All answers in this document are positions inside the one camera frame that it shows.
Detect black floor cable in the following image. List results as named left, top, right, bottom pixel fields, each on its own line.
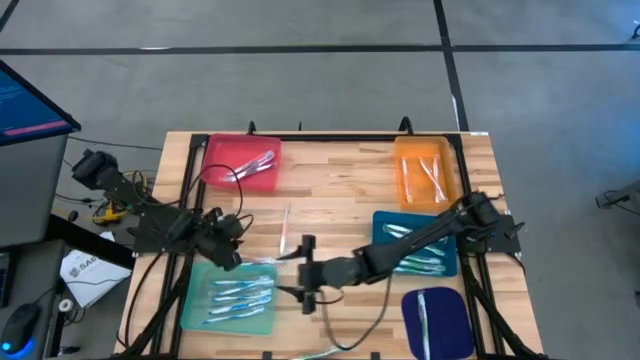
left=66, top=134, right=165, bottom=151
left=603, top=188, right=640, bottom=215

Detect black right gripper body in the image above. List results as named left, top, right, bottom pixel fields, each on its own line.
left=297, top=233, right=331, bottom=316

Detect white printed paper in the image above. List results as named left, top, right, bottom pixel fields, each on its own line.
left=59, top=231, right=133, bottom=309

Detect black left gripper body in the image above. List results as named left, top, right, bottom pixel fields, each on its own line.
left=197, top=207, right=254, bottom=272

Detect black desk crossbar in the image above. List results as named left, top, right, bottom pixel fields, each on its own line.
left=45, top=214, right=137, bottom=271

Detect red translucent plastic bin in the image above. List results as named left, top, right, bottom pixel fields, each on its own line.
left=202, top=133, right=282, bottom=194

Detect blue screen monitor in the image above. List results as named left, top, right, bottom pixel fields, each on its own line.
left=0, top=59, right=82, bottom=147

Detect blue toothbrush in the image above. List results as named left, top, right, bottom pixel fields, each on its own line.
left=207, top=298, right=273, bottom=315
left=212, top=289, right=274, bottom=304
left=217, top=279, right=275, bottom=296
left=209, top=276, right=271, bottom=287
left=201, top=307, right=266, bottom=326

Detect grey stand foot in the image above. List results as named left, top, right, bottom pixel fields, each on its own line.
left=594, top=179, right=640, bottom=209

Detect black computer mouse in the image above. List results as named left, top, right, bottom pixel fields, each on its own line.
left=0, top=302, right=41, bottom=356

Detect green translucent plastic bin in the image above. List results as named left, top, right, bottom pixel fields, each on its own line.
left=180, top=262, right=279, bottom=336

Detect orange translucent plastic bin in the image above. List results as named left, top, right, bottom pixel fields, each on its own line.
left=393, top=135, right=459, bottom=212

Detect teal blue plastic bin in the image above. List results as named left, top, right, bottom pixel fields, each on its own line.
left=372, top=209, right=459, bottom=278

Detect thick black cable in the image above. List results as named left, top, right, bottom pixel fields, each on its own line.
left=122, top=249, right=166, bottom=351

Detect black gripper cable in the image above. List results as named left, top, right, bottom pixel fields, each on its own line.
left=312, top=273, right=394, bottom=351
left=164, top=163, right=256, bottom=236

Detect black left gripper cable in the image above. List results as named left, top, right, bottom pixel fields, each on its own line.
left=164, top=163, right=256, bottom=236

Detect orange toothbrush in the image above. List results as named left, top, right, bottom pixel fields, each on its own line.
left=418, top=156, right=448, bottom=203
left=401, top=157, right=414, bottom=204
left=278, top=202, right=292, bottom=256
left=432, top=153, right=443, bottom=204

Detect yellow cable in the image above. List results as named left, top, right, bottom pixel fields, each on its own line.
left=92, top=170, right=151, bottom=226

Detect navy blue flat tray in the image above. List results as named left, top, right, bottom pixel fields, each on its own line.
left=400, top=286, right=475, bottom=360

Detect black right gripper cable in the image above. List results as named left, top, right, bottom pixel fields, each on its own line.
left=312, top=273, right=394, bottom=351

